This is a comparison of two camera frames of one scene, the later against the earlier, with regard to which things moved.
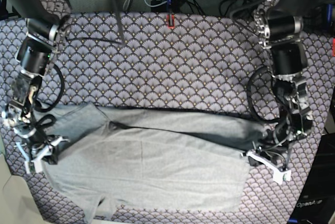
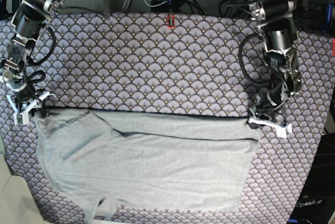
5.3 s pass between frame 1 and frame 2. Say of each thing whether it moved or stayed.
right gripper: moved
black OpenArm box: stayed
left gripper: moved
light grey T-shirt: stayed
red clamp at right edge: stayed
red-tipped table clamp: stayed
